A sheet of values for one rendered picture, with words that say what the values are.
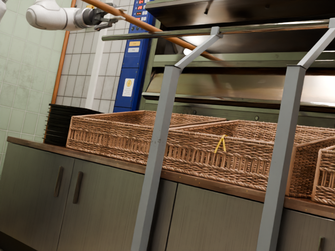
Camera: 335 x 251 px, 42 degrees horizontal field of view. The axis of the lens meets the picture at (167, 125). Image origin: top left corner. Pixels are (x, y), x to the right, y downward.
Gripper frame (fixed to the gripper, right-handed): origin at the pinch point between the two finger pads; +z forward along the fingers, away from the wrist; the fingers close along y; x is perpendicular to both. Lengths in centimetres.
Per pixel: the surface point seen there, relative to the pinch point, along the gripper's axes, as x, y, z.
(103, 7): 9.3, 0.9, 1.6
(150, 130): -6, 47, 26
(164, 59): -55, 4, -23
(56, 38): -46, -10, -121
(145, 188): 4, 68, 39
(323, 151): -7, 46, 95
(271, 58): -56, 4, 44
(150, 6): -40, -21, -26
